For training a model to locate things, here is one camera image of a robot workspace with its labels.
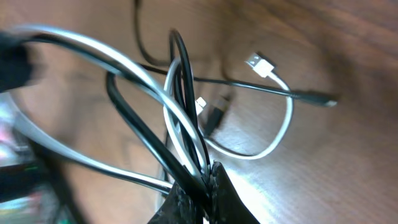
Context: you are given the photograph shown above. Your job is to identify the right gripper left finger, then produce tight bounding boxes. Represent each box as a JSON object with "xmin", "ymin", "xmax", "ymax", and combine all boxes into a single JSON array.
[{"xmin": 148, "ymin": 184, "xmax": 203, "ymax": 224}]

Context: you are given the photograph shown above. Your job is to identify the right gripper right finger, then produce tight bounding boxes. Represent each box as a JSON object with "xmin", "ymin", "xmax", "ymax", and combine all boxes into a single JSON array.
[{"xmin": 208, "ymin": 161, "xmax": 259, "ymax": 224}]

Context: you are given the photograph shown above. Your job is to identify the short black usb cable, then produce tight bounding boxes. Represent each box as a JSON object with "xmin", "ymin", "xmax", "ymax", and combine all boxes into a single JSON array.
[{"xmin": 133, "ymin": 0, "xmax": 339, "ymax": 138}]

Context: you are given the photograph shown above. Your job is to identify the white usb cable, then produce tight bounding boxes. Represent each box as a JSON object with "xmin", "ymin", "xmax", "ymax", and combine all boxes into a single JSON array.
[{"xmin": 6, "ymin": 24, "xmax": 295, "ymax": 194}]

